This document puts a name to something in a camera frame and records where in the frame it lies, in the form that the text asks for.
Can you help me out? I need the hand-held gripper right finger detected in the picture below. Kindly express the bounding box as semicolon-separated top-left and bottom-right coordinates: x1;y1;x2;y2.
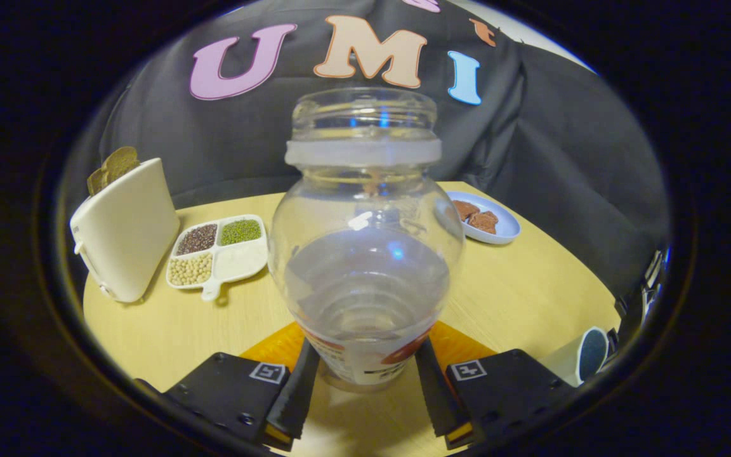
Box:
415;321;579;451

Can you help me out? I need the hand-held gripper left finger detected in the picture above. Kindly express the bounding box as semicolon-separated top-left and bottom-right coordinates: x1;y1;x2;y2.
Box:
134;321;322;453

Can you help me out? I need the clear plastic juice bottle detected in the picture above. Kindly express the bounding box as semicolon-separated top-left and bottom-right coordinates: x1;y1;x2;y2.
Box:
268;87;466;386

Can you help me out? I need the white cup dark blue inside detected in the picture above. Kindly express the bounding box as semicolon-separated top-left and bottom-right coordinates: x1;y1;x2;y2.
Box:
540;326;610;387

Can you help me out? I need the wooden table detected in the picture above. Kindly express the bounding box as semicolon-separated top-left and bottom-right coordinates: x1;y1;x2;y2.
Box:
83;182;621;457

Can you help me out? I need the white divided dish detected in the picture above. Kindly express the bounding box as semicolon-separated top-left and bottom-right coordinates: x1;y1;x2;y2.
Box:
166;214;269;301

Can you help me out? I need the pile of beige beans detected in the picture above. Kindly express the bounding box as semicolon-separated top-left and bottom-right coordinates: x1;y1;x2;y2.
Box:
169;252;213;286

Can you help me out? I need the pile of green beans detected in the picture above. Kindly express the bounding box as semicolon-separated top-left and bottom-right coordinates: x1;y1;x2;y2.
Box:
220;219;262;246

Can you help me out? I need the pile of dark red beans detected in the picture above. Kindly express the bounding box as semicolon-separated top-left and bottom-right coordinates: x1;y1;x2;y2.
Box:
176;223;218;256

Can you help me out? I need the light blue plate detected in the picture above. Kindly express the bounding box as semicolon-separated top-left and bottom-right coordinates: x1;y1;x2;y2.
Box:
445;191;522;246

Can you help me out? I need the white toaster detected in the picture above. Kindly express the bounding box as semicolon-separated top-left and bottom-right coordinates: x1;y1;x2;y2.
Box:
70;157;181;303

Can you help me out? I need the black backdrop cloth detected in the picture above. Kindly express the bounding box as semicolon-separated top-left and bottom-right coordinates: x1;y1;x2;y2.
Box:
61;0;669;305

